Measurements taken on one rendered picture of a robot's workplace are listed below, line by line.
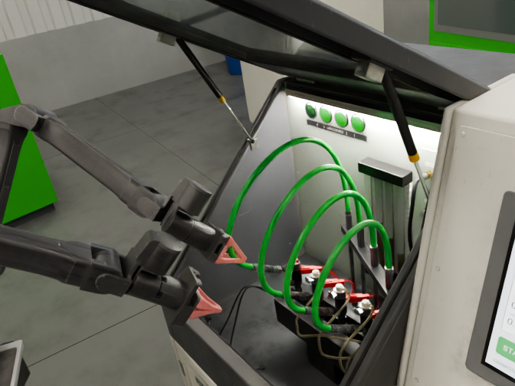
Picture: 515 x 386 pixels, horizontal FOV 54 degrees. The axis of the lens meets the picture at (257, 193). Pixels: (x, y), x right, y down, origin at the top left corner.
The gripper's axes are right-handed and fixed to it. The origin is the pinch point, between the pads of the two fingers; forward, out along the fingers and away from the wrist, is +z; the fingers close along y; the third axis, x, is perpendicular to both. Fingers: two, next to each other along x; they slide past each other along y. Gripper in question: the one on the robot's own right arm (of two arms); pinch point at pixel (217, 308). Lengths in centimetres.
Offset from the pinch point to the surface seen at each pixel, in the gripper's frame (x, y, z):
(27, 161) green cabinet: 331, -93, 1
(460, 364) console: -26.9, 17.9, 34.1
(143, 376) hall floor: 118, -103, 65
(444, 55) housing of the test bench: 27, 75, 36
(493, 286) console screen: -29, 34, 25
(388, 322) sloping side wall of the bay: -14.8, 16.0, 26.0
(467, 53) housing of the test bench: 23, 78, 39
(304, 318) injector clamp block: 11.8, -0.7, 32.3
